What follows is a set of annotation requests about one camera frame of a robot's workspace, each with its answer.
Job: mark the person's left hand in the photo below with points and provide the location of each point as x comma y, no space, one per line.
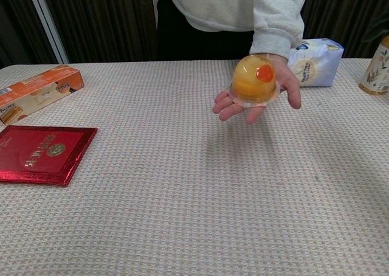
290,81

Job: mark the yellow object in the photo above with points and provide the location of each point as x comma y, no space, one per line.
252,81

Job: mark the person's left forearm grey sleeve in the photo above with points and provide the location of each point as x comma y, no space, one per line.
276,23

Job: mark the white and blue bag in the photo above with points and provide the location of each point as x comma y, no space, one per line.
316,63

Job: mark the tea bottle with white cap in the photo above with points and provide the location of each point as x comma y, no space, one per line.
377,72

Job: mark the person torso grey sweatshirt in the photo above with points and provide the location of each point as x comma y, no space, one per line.
212,5

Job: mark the beige woven tablecloth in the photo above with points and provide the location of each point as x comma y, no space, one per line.
182,181

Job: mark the person in white sweater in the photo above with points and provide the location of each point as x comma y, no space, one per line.
106,20

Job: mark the orange biscuit box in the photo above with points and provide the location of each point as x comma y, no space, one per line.
39,87

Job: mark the red foil booklet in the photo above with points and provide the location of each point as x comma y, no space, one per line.
42,154

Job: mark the white frame pole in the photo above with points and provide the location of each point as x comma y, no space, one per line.
48,23

